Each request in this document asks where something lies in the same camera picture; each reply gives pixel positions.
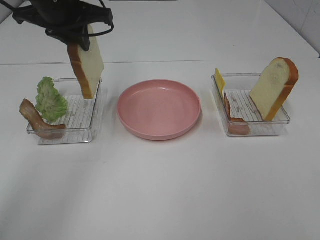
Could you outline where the green lettuce leaf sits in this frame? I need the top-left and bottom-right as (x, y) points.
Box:
(35, 76), (68, 123)

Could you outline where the yellow cheese slice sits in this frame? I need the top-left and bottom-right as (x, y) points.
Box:
(214, 68), (226, 98)

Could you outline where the bread slice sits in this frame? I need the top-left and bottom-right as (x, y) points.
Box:
(67, 36), (104, 99)
(249, 57), (299, 122)

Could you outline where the right clear plastic tray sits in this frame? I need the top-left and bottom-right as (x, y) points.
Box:
(211, 73), (290, 137)

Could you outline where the clear plastic tray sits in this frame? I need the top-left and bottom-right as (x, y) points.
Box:
(26, 78), (104, 145)
(211, 73), (290, 137)

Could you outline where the pink bacon strip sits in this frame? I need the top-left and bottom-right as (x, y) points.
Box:
(224, 93), (251, 136)

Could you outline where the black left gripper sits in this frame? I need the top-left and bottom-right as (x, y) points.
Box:
(12, 0), (112, 52)

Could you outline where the left clear plastic tray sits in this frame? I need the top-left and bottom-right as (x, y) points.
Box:
(26, 78), (104, 145)

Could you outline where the pink round plate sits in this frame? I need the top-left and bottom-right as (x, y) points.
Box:
(117, 79), (202, 141)

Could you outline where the dark bacon strip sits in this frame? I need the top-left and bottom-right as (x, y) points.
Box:
(19, 98), (66, 140)

